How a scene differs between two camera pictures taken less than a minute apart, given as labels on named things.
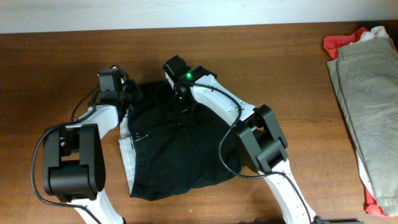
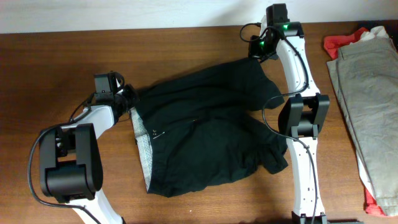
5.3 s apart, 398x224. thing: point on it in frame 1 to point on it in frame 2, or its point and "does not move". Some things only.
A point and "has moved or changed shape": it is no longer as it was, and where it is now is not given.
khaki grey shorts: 365,76 does not move
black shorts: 168,149 has moved or changed shape
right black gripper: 181,94 to 259,53
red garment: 331,45 does not move
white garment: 375,33 does not move
